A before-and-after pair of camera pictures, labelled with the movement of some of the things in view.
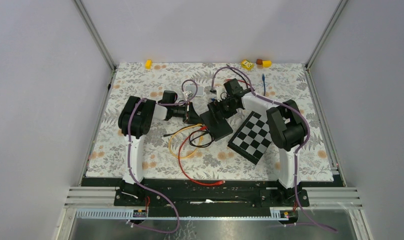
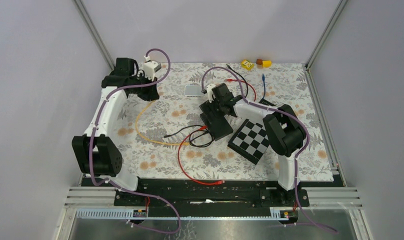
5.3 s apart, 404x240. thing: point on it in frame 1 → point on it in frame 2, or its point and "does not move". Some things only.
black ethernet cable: (240, 75) does not move
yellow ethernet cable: (199, 124) → (140, 135)
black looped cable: (186, 127) does not move
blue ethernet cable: (263, 79) does not move
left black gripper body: (181, 111) → (144, 92)
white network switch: (193, 88) does not move
